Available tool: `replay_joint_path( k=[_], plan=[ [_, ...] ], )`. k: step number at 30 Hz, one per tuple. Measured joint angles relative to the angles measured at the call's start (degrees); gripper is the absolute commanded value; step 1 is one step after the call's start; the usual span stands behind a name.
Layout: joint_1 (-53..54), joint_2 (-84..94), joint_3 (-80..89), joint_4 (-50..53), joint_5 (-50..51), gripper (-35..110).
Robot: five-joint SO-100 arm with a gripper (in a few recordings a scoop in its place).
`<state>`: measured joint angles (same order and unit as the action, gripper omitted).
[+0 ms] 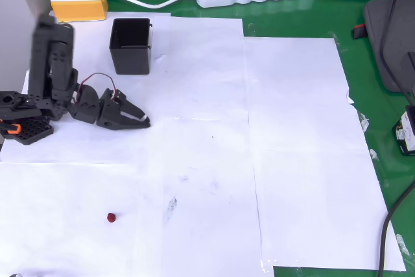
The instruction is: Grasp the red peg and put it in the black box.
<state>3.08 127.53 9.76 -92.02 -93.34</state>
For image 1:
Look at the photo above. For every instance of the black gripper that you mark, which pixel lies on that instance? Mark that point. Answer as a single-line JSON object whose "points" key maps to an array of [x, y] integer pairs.
{"points": [[114, 111]]}

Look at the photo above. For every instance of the small red round object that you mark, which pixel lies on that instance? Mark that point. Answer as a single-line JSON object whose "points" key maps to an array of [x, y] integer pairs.
{"points": [[111, 217]]}

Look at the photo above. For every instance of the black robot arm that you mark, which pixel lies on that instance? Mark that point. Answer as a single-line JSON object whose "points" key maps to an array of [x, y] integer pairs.
{"points": [[48, 63]]}

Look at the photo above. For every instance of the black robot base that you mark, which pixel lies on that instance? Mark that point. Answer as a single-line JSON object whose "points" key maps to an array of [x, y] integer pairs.
{"points": [[32, 131]]}

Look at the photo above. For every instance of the black square cup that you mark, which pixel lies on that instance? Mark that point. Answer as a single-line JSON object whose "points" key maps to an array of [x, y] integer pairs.
{"points": [[131, 59]]}

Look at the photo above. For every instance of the yellow cardboard box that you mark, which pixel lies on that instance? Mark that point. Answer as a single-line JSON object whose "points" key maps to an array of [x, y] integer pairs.
{"points": [[84, 4]]}

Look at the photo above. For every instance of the orange clamp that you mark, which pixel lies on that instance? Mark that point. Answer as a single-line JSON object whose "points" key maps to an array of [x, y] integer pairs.
{"points": [[13, 128]]}

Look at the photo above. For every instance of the clear tape scrap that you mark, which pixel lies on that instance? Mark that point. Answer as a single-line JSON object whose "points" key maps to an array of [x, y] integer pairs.
{"points": [[363, 123], [373, 154], [402, 244]]}

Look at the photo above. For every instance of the red black tag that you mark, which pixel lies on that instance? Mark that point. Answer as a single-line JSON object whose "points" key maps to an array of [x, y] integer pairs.
{"points": [[359, 31]]}

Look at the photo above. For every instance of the grey laptop sleeve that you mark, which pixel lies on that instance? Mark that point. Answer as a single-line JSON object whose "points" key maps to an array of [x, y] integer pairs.
{"points": [[376, 30]]}

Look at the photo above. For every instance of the black device with white label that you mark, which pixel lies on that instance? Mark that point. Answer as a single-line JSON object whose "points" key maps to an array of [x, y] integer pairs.
{"points": [[407, 134]]}

